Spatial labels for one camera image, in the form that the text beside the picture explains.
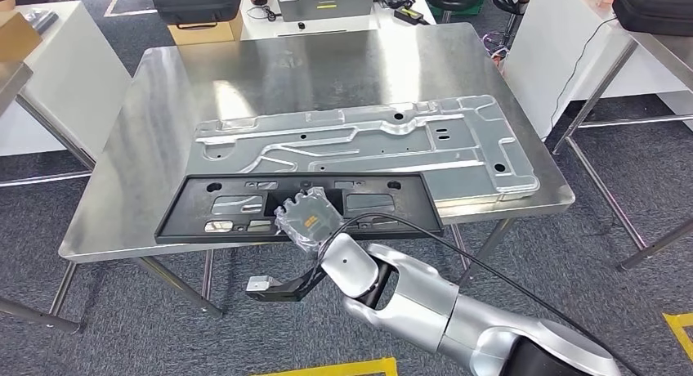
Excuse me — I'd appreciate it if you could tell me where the black plastic plate frame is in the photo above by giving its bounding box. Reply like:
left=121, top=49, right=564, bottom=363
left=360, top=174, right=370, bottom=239
left=154, top=172, right=445, bottom=246

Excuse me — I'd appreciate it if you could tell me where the stamped grey metal panel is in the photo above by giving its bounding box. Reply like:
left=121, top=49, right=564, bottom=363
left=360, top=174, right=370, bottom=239
left=185, top=94, right=541, bottom=207

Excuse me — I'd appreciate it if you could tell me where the black power adapter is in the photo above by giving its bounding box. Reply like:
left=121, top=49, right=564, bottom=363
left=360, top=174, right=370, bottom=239
left=394, top=6, right=424, bottom=26

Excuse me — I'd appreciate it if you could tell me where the grey laptop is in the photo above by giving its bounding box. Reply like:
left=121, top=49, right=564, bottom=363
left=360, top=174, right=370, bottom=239
left=273, top=0, right=378, bottom=24

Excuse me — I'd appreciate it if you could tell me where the yellow floor tape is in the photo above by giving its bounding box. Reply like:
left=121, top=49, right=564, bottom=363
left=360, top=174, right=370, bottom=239
left=251, top=357, right=399, bottom=376
left=663, top=312, right=693, bottom=364

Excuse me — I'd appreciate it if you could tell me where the cardboard box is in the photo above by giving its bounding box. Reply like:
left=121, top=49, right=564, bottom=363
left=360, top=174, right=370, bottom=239
left=0, top=11, right=43, bottom=63
left=168, top=11, right=244, bottom=46

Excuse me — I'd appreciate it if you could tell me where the black carry case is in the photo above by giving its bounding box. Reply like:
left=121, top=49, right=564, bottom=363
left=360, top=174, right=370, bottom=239
left=151, top=0, right=243, bottom=29
left=611, top=0, right=693, bottom=38

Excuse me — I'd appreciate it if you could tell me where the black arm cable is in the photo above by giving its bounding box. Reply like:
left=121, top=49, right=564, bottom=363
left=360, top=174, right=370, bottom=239
left=316, top=213, right=646, bottom=376

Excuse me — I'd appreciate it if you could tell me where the pale wrist camera on bracket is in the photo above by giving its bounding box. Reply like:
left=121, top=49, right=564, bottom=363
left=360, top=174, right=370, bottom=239
left=244, top=267, right=329, bottom=303

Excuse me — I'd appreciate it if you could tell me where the thin black desk cable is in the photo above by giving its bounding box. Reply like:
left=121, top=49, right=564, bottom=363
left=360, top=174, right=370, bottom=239
left=548, top=16, right=619, bottom=135

